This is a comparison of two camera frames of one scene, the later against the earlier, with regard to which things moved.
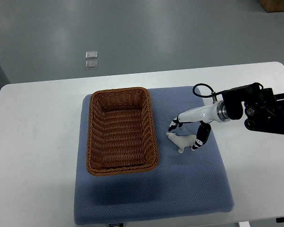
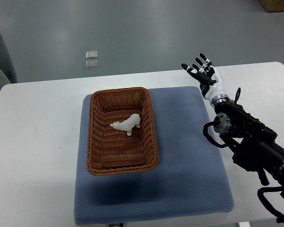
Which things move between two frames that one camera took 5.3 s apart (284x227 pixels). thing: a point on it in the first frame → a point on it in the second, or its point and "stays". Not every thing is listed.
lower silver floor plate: [91, 64] stays
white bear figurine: [182, 142] → [127, 125]
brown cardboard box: [277, 5] stays
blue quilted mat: [193, 183] stays
